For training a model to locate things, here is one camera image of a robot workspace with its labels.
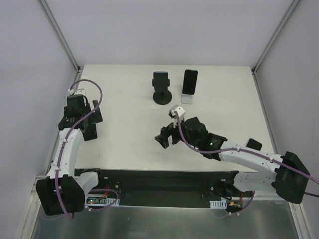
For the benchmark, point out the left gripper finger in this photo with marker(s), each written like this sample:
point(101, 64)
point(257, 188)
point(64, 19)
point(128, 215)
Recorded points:
point(97, 116)
point(90, 131)

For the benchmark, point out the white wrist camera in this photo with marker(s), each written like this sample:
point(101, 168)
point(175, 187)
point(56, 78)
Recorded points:
point(76, 92)
point(177, 111)

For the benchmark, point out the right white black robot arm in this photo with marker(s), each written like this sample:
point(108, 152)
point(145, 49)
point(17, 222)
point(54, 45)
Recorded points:
point(284, 175)

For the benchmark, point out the white-edged black phone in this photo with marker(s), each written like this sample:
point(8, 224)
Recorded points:
point(254, 144)

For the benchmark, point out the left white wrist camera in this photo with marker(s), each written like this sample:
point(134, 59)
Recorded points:
point(76, 92)

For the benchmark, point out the left aluminium frame post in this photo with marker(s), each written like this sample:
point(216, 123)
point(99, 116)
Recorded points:
point(58, 33)

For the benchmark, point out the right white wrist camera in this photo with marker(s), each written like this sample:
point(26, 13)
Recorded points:
point(177, 111)

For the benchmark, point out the silver folding phone stand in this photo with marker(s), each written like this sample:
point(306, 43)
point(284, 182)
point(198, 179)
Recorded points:
point(187, 99)

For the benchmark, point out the black clamp phone stand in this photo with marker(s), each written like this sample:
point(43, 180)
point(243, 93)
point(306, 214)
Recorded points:
point(162, 98)

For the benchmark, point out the blue-edged black phone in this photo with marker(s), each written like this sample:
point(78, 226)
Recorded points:
point(160, 81)

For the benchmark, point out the aluminium frame post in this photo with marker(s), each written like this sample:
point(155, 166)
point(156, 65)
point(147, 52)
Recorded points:
point(58, 33)
point(292, 8)

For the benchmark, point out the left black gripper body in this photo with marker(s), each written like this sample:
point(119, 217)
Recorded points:
point(92, 122)

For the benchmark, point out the left white cable duct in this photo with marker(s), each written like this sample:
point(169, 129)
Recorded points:
point(93, 201)

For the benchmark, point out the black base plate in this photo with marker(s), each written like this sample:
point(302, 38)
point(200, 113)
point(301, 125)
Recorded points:
point(173, 189)

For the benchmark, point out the right white cable duct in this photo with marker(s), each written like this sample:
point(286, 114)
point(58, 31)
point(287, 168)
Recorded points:
point(224, 204)

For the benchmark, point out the right aluminium frame post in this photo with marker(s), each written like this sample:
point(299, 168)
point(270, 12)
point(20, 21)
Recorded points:
point(292, 8)

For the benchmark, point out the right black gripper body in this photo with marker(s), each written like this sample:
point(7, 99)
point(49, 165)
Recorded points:
point(173, 133)

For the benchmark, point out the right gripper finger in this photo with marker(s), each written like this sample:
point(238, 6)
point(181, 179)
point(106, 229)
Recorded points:
point(175, 138)
point(165, 135)

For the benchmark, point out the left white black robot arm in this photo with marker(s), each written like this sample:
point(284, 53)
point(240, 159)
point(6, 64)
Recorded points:
point(60, 191)

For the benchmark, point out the teal-edged black phone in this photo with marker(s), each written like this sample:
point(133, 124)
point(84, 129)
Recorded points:
point(189, 82)

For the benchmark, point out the white cable duct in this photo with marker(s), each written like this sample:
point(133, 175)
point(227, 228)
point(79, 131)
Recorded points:
point(224, 204)
point(93, 201)

